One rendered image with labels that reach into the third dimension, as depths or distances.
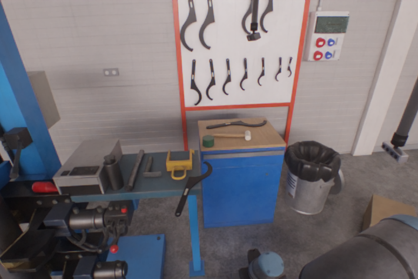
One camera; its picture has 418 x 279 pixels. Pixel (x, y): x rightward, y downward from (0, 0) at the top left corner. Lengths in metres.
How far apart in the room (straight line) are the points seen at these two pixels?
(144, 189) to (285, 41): 2.32
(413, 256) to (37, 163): 1.69
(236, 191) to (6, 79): 1.81
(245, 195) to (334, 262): 1.81
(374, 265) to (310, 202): 2.20
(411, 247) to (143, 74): 2.76
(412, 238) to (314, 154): 2.22
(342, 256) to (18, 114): 1.53
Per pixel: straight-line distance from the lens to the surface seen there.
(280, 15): 2.94
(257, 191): 2.24
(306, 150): 2.71
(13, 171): 1.23
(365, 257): 0.48
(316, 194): 2.59
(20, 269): 1.43
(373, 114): 3.87
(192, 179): 1.34
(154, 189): 1.32
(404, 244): 0.52
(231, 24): 2.80
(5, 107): 1.60
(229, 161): 1.97
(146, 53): 2.86
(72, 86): 3.22
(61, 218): 1.41
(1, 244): 1.51
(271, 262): 1.01
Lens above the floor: 1.90
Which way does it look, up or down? 28 degrees down
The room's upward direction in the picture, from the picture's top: 1 degrees counter-clockwise
